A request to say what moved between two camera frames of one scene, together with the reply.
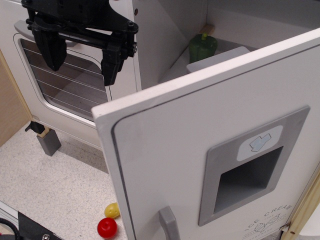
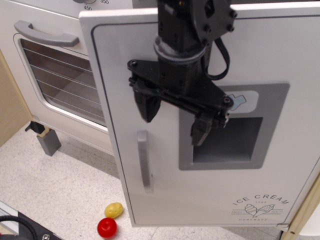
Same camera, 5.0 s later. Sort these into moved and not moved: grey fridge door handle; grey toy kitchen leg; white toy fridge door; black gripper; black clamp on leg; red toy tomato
Moved: white toy fridge door; black gripper; grey fridge door handle
Not moved: black clamp on leg; red toy tomato; grey toy kitchen leg
